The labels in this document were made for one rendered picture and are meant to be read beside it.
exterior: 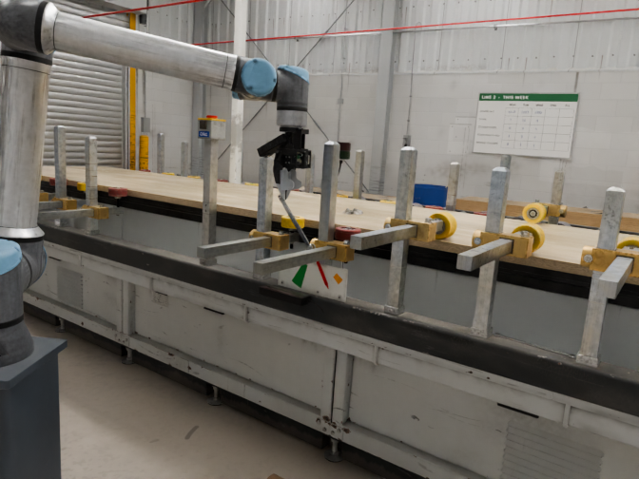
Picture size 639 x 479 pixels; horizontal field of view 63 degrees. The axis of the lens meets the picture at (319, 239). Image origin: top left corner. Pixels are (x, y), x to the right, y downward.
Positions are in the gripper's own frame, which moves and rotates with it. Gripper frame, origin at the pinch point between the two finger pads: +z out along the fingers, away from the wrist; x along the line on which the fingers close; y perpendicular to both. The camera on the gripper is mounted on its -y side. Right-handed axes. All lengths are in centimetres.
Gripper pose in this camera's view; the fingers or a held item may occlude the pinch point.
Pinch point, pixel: (282, 195)
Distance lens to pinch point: 158.3
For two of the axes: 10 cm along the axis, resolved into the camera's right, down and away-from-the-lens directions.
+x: 5.8, -1.1, 8.1
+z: -0.5, 9.8, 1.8
